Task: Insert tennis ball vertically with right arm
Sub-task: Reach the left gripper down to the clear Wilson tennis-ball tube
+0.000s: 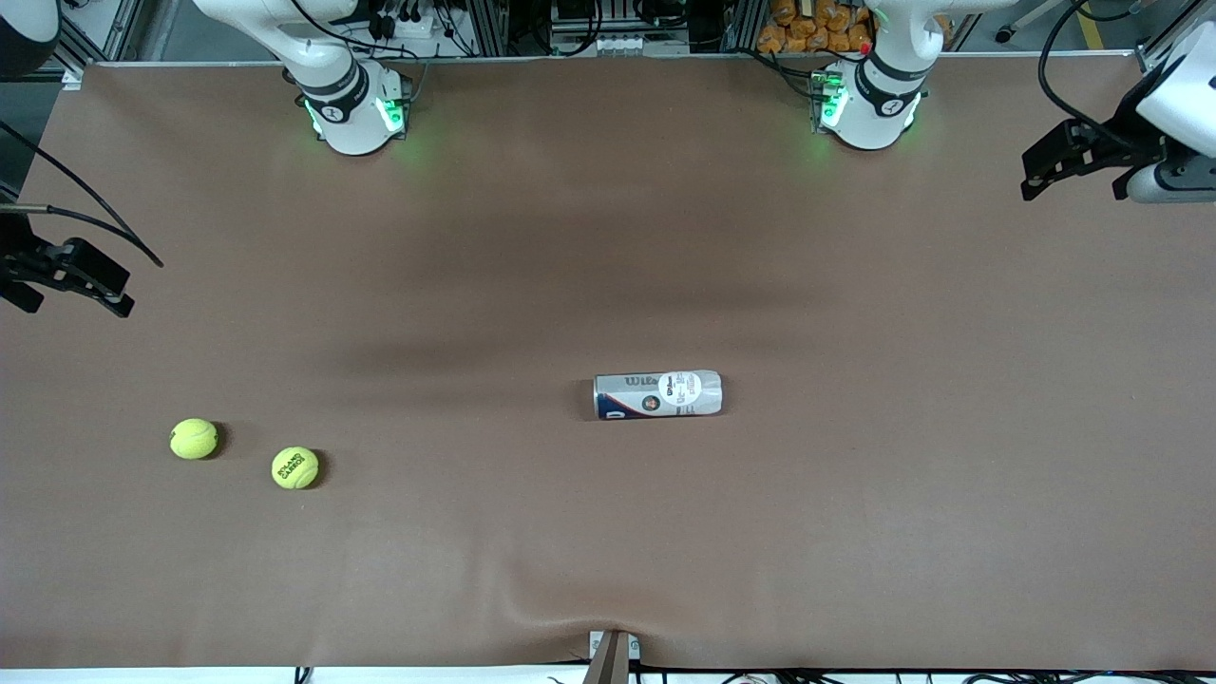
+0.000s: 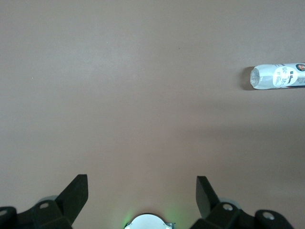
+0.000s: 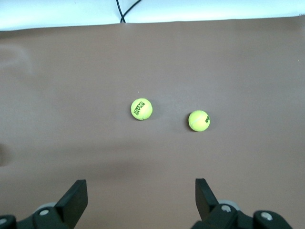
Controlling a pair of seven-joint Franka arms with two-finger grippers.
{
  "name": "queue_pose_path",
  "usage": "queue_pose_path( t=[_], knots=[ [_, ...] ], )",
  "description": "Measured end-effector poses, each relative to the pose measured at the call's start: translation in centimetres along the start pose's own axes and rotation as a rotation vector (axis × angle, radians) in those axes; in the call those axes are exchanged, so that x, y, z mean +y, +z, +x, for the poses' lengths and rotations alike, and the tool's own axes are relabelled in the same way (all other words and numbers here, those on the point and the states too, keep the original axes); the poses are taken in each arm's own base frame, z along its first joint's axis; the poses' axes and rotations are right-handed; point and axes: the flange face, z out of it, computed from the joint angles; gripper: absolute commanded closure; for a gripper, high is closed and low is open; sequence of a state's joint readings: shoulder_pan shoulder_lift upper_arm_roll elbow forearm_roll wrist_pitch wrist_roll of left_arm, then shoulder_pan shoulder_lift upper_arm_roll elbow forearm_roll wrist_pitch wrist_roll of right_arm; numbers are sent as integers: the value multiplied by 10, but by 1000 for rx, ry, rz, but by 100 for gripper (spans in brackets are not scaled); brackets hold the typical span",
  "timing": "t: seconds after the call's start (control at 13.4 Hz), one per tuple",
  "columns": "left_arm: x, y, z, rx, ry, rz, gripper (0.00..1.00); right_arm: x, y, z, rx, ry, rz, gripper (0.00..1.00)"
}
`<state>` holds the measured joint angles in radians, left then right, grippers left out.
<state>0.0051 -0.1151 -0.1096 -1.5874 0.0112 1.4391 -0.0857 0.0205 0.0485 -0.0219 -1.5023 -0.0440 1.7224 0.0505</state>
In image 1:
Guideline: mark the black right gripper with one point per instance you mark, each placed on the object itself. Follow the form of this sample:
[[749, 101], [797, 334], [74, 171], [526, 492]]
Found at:
[[13, 255]]

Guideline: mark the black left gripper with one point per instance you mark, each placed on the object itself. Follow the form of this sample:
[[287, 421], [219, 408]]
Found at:
[[1119, 136]]

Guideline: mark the yellow tennis ball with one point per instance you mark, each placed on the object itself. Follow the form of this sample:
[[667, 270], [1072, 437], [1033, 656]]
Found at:
[[295, 467], [195, 439]]

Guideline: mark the clear tennis ball can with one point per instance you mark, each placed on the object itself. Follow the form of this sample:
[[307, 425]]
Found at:
[[655, 394]]

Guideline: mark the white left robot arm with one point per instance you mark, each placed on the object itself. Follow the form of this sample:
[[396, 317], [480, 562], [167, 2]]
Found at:
[[874, 104]]

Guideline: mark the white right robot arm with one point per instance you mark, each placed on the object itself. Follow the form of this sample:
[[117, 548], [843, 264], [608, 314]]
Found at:
[[351, 114]]

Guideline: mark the orange packets pile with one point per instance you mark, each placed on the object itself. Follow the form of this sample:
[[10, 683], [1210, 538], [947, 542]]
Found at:
[[807, 28]]

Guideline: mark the white power strip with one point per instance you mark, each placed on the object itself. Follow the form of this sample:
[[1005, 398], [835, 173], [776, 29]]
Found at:
[[408, 27]]

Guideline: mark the white connector block row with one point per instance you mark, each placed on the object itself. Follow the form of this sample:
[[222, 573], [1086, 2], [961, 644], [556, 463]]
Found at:
[[617, 45]]

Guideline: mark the brown table mat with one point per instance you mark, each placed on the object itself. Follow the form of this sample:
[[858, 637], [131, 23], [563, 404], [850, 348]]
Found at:
[[608, 532]]

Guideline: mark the metal table clamp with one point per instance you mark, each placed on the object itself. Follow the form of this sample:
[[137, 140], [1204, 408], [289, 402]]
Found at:
[[608, 660]]

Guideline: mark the metal corner bracket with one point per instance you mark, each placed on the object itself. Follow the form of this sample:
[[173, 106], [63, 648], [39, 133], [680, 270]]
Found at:
[[71, 78], [1152, 59]]

